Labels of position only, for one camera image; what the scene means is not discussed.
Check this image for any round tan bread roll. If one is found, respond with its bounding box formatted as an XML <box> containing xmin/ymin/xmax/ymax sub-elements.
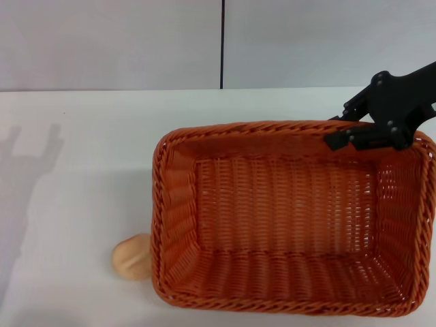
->
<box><xmin>111</xmin><ymin>234</ymin><xmax>153</xmax><ymax>282</ymax></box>

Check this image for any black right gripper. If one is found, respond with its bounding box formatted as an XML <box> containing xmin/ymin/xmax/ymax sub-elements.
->
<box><xmin>322</xmin><ymin>61</ymin><xmax>436</xmax><ymax>152</ymax></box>

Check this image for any orange woven plastic basket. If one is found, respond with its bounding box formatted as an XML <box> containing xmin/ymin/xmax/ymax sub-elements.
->
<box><xmin>149</xmin><ymin>119</ymin><xmax>436</xmax><ymax>313</ymax></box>

